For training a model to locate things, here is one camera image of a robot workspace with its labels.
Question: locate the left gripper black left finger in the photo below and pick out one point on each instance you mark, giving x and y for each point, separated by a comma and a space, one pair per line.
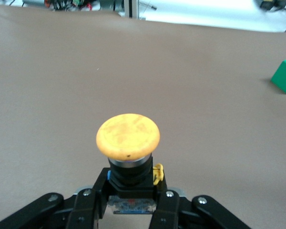
81, 210

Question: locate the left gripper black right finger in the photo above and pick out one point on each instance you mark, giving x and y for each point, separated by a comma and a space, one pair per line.
166, 210

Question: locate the yellow mushroom push button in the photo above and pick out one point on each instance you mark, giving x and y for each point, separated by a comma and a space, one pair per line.
127, 136

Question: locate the brown table mat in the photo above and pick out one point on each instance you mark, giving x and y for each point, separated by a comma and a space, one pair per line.
62, 95

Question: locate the green foam cube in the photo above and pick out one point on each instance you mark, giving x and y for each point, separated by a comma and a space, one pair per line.
284, 76

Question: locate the black power adapter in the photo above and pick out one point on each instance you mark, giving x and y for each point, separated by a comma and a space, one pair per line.
272, 4

